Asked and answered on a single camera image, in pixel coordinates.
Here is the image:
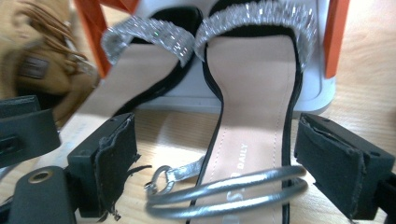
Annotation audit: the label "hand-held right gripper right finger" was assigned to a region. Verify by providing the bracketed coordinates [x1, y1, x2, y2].
[293, 113, 396, 220]

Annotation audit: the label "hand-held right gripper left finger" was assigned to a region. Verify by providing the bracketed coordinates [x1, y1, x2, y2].
[66, 112, 141, 222]

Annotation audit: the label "tan suede boot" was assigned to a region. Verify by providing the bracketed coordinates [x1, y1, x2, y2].
[0, 0, 101, 125]

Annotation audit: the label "white shoe rack orange posts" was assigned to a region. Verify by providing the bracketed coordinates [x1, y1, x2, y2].
[73, 0, 351, 115]

